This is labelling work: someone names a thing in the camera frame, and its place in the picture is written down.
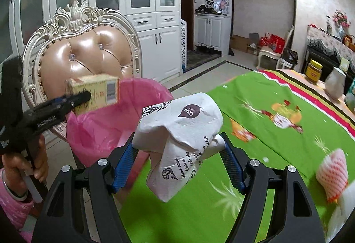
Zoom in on tan cardboard box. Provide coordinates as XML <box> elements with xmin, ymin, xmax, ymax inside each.
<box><xmin>65</xmin><ymin>74</ymin><xmax>120</xmax><ymax>116</ymax></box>

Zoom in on green snack bag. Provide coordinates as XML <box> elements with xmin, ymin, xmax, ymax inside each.
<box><xmin>345</xmin><ymin>84</ymin><xmax>355</xmax><ymax>111</ymax></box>

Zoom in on silver bangle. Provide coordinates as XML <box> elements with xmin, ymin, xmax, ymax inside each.
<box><xmin>0</xmin><ymin>169</ymin><xmax>29</xmax><ymax>202</ymax></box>

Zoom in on white ceramic teapot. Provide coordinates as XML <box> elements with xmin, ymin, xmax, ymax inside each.
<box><xmin>325</xmin><ymin>67</ymin><xmax>347</xmax><ymax>101</ymax></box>

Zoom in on white lattice standing panel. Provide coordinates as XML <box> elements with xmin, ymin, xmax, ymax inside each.
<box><xmin>180</xmin><ymin>19</ymin><xmax>189</xmax><ymax>74</ymax></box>

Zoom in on dark brown door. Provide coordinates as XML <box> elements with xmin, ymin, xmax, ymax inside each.
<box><xmin>180</xmin><ymin>0</ymin><xmax>195</xmax><ymax>52</ymax></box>

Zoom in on white foam fruit net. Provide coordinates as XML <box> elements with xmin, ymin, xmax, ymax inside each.
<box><xmin>316</xmin><ymin>148</ymin><xmax>349</xmax><ymax>203</ymax></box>

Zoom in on black handbag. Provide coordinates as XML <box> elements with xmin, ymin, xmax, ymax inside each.
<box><xmin>281</xmin><ymin>48</ymin><xmax>299</xmax><ymax>66</ymax></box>

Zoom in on white dining chair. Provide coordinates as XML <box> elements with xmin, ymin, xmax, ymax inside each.
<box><xmin>256</xmin><ymin>25</ymin><xmax>295</xmax><ymax>69</ymax></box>

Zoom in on lace piano cover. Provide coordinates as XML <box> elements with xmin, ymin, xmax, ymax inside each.
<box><xmin>306</xmin><ymin>25</ymin><xmax>355</xmax><ymax>66</ymax></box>

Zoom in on dark door mat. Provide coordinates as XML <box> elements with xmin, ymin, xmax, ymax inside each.
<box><xmin>184</xmin><ymin>50</ymin><xmax>221</xmax><ymax>72</ymax></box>

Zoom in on white printed paper bag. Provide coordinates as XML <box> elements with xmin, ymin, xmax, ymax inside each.
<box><xmin>132</xmin><ymin>92</ymin><xmax>225</xmax><ymax>203</ymax></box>

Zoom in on ornate white leather chair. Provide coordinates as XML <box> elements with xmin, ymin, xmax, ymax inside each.
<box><xmin>22</xmin><ymin>0</ymin><xmax>142</xmax><ymax>143</ymax></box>

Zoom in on person's left hand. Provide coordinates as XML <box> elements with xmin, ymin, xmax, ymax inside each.
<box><xmin>2</xmin><ymin>136</ymin><xmax>50</xmax><ymax>186</ymax></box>

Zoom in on green cartoon printed tablecloth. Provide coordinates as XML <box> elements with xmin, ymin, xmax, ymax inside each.
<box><xmin>119</xmin><ymin>69</ymin><xmax>355</xmax><ymax>243</ymax></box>

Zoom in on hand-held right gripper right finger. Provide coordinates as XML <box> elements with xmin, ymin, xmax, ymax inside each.
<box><xmin>218</xmin><ymin>132</ymin><xmax>326</xmax><ymax>243</ymax></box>

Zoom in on white shoe cabinet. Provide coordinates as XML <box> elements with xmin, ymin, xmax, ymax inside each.
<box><xmin>195</xmin><ymin>14</ymin><xmax>231</xmax><ymax>50</ymax></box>

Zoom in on cardboard boxes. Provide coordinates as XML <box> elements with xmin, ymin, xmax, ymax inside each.
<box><xmin>230</xmin><ymin>34</ymin><xmax>260</xmax><ymax>52</ymax></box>

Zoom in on person's left forearm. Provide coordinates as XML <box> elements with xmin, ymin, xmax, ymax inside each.
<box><xmin>0</xmin><ymin>168</ymin><xmax>38</xmax><ymax>235</ymax></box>

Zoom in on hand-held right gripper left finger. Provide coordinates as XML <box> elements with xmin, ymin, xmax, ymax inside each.
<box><xmin>31</xmin><ymin>133</ymin><xmax>152</xmax><ymax>243</ymax></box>

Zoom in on flower bouquet in vase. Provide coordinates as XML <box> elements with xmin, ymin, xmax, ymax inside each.
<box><xmin>333</xmin><ymin>10</ymin><xmax>351</xmax><ymax>38</ymax></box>

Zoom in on red gift bags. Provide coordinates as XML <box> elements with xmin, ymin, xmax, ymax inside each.
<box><xmin>259</xmin><ymin>33</ymin><xmax>286</xmax><ymax>52</ymax></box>

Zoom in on tall white glass-door cabinet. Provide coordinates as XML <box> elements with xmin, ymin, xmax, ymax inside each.
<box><xmin>8</xmin><ymin>0</ymin><xmax>184</xmax><ymax>85</ymax></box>

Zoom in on black piano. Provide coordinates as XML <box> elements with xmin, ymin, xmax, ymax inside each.
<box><xmin>307</xmin><ymin>46</ymin><xmax>355</xmax><ymax>78</ymax></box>

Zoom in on brown wicker baskets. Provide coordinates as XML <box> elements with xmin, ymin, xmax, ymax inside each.
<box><xmin>343</xmin><ymin>34</ymin><xmax>355</xmax><ymax>52</ymax></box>

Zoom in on yellow lid glass jar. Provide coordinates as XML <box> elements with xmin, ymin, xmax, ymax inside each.
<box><xmin>305</xmin><ymin>59</ymin><xmax>324</xmax><ymax>85</ymax></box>

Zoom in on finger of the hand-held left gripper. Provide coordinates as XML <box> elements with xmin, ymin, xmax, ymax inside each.
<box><xmin>46</xmin><ymin>91</ymin><xmax>93</xmax><ymax>111</ymax></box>

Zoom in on pink bag lined trash bin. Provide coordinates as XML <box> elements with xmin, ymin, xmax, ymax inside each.
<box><xmin>66</xmin><ymin>78</ymin><xmax>175</xmax><ymax>169</ymax></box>

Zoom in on row of shoes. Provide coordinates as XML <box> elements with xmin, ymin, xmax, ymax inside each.
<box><xmin>195</xmin><ymin>43</ymin><xmax>215</xmax><ymax>54</ymax></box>

